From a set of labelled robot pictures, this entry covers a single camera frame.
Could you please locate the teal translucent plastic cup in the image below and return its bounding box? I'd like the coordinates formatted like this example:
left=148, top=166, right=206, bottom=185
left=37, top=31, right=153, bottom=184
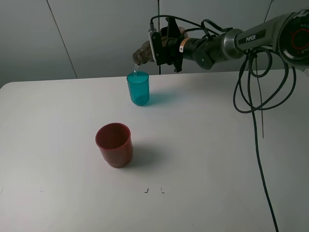
left=126, top=72, right=150, bottom=106

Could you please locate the black looping robot cable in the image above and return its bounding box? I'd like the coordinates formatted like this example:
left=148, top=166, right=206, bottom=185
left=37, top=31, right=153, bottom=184
left=148, top=15, right=297, bottom=232

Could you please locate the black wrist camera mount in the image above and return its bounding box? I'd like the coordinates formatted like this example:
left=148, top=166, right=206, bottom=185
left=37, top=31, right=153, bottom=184
left=148, top=29, right=166, bottom=66

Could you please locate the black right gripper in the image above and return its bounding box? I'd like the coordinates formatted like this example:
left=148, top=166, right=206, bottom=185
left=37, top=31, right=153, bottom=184
left=165, top=17, right=208, bottom=73

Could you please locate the smoky transparent water bottle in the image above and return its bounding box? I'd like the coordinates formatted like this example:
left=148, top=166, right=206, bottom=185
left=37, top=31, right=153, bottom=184
left=132, top=26, right=188, bottom=65

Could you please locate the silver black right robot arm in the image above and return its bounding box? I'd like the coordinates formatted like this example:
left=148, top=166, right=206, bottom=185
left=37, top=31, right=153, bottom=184
left=164, top=8, right=309, bottom=73

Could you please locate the red plastic cup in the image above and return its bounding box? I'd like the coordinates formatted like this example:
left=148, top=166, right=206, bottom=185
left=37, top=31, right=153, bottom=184
left=95, top=123, right=133, bottom=168

